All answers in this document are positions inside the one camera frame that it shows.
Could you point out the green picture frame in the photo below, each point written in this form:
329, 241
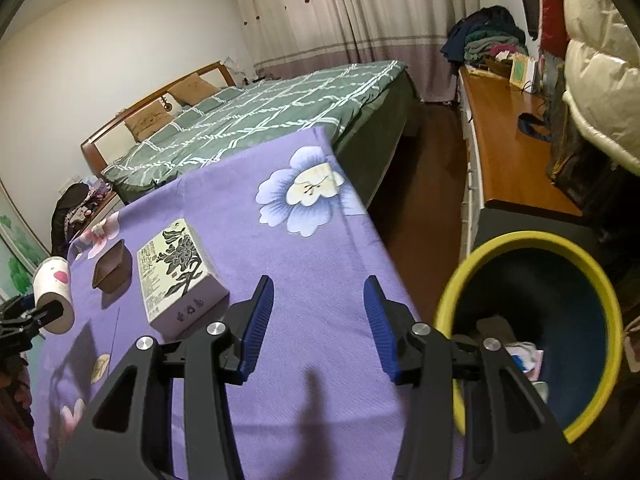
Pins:
519, 70

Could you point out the red garment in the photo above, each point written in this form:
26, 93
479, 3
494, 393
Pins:
550, 5

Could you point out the white paper cup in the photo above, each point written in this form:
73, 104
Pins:
54, 295

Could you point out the striped beige curtain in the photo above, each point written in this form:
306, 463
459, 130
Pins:
350, 15

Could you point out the wooden bed headboard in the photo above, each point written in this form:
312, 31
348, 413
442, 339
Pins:
105, 132

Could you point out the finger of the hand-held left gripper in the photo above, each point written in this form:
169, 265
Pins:
17, 322

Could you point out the yellow-rimmed dark bin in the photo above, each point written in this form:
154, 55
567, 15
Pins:
525, 280

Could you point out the brown bag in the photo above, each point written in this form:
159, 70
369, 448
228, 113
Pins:
575, 160

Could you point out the folded clothes pile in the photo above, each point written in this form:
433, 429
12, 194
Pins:
485, 35

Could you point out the purple floral tablecloth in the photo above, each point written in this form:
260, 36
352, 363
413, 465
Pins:
300, 260

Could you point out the crumpled white wrapper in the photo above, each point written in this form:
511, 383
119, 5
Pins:
522, 357

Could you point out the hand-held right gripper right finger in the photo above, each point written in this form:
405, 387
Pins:
377, 325

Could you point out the white nightstand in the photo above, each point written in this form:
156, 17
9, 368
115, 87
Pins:
107, 207

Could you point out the dark clothes pile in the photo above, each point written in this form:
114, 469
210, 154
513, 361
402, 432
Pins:
67, 210

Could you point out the bed with green quilt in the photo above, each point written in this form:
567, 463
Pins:
280, 105

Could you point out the wooden desk with drawers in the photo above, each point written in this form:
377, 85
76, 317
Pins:
505, 150

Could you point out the brown pillow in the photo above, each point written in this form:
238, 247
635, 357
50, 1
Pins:
147, 121
192, 88

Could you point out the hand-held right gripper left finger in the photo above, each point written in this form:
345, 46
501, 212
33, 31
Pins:
257, 330

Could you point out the white puffer jacket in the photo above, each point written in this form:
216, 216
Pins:
605, 70

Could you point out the white box with black flowers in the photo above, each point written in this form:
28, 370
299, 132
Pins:
177, 275

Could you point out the small brown tray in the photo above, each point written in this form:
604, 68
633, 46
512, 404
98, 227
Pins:
112, 270

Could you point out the wardrobe door with green leaves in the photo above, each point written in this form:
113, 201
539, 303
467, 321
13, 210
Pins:
15, 250

